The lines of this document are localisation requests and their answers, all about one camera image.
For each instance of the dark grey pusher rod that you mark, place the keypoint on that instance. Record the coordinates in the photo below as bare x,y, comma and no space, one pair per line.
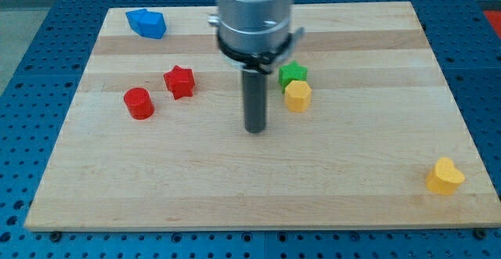
254,100

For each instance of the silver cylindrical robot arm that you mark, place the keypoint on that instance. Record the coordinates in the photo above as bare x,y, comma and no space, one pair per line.
255,37

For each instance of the green star block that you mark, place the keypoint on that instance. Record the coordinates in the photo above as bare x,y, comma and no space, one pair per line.
293,71

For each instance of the yellow hexagon block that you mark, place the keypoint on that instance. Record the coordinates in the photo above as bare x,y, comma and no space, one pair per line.
298,96

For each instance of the red star block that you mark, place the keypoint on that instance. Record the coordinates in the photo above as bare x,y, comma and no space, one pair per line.
180,82

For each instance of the red cylinder block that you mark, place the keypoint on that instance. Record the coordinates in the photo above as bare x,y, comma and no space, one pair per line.
138,103

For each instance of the wooden board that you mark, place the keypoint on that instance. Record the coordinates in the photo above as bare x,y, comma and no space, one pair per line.
381,115

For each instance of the blue pentagon block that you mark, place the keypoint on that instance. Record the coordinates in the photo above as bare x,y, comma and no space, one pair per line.
152,25

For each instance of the blue cube block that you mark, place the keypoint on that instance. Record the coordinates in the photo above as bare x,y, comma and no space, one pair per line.
134,18

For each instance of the yellow heart block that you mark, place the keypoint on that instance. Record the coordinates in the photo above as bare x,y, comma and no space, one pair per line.
444,178

